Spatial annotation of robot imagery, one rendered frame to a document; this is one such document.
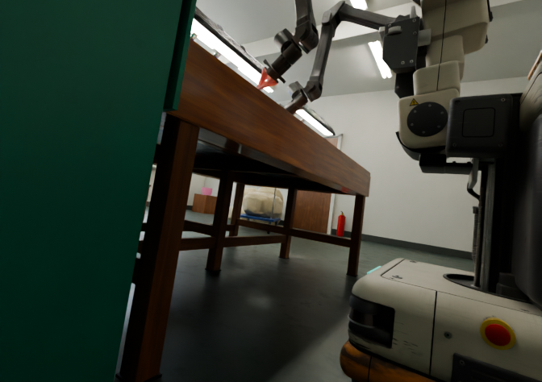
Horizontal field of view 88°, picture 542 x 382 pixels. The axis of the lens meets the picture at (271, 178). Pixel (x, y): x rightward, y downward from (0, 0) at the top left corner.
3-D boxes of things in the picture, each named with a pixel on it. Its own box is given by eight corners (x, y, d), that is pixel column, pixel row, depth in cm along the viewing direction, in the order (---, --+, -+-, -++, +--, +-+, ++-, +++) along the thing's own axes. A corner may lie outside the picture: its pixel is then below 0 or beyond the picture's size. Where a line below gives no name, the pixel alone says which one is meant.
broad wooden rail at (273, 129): (368, 197, 210) (370, 172, 212) (164, 111, 59) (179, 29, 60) (352, 195, 216) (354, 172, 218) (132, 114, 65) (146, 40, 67)
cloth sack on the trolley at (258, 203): (287, 219, 470) (289, 197, 473) (264, 218, 407) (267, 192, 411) (260, 215, 499) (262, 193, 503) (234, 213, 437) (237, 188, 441)
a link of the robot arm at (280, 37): (307, 29, 93) (318, 42, 100) (291, 10, 97) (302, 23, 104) (281, 57, 98) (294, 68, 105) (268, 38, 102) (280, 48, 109)
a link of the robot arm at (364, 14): (335, -7, 135) (339, 10, 144) (318, 17, 136) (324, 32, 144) (424, 15, 113) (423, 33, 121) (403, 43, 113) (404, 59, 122)
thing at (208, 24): (273, 83, 144) (274, 69, 145) (173, 0, 92) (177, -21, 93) (260, 85, 148) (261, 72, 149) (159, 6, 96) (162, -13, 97)
